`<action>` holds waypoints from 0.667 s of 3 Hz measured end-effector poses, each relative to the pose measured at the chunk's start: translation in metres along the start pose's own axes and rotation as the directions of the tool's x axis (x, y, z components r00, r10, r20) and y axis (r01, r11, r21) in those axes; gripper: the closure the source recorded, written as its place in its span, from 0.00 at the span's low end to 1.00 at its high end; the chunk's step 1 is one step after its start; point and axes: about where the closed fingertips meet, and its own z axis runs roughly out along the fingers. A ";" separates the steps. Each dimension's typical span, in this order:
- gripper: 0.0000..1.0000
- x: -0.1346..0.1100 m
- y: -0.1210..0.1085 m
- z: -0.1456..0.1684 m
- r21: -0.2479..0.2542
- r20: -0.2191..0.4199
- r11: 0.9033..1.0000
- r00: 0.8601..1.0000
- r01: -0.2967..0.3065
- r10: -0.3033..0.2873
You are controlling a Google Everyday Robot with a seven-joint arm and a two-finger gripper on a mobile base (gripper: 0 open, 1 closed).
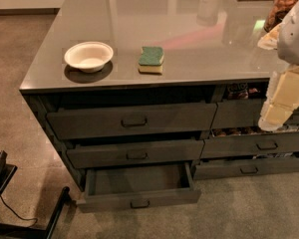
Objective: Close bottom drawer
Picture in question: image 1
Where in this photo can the grey kitchen island cabinet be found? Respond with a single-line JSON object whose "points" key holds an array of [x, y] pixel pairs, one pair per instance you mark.
{"points": [[153, 94]]}

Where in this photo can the grey drawer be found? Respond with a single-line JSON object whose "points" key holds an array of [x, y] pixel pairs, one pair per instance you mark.
{"points": [[245, 167], [238, 145], [103, 122], [135, 153], [242, 113], [139, 190]]}

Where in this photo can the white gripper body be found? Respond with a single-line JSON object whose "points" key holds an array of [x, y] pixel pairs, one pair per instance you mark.
{"points": [[295, 37]]}

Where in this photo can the snack packets in drawer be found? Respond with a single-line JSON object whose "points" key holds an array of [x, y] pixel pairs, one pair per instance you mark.
{"points": [[243, 91]]}

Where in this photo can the green and yellow sponge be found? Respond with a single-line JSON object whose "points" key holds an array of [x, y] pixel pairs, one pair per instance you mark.
{"points": [[151, 60]]}

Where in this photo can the glass snack jar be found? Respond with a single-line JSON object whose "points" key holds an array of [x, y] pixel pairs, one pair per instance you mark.
{"points": [[278, 11]]}

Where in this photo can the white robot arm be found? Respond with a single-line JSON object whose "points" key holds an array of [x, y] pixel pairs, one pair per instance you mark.
{"points": [[288, 38]]}

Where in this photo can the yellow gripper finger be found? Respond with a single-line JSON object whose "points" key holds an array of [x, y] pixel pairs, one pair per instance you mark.
{"points": [[274, 116]]}

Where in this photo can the white paper bowl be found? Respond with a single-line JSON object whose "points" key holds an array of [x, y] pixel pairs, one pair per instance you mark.
{"points": [[89, 57]]}

